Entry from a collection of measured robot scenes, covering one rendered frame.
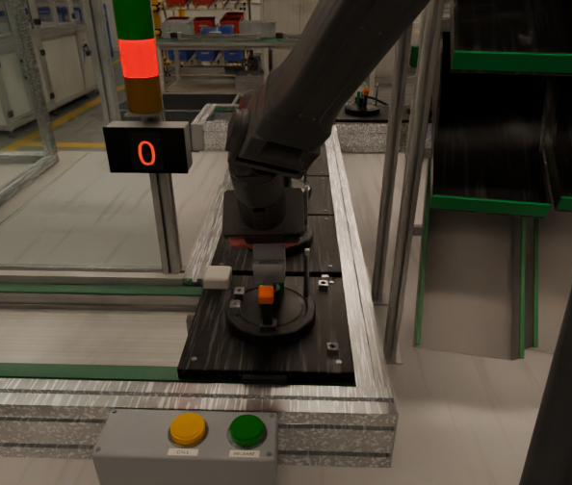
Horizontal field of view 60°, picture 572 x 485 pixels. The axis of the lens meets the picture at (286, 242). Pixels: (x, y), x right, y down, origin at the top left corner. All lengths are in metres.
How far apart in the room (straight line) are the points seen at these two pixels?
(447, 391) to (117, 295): 0.58
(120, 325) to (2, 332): 0.19
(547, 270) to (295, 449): 0.43
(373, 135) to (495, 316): 1.24
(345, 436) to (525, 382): 0.35
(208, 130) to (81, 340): 1.18
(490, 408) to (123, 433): 0.53
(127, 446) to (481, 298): 0.49
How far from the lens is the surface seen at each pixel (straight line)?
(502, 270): 0.75
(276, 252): 0.69
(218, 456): 0.61
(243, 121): 0.47
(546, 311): 0.78
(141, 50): 0.76
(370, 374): 0.71
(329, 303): 0.81
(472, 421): 0.82
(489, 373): 0.91
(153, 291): 0.91
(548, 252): 0.80
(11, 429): 0.78
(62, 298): 0.96
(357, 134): 1.87
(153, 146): 0.78
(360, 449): 0.70
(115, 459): 0.64
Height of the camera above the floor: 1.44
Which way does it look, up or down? 28 degrees down
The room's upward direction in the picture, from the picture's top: straight up
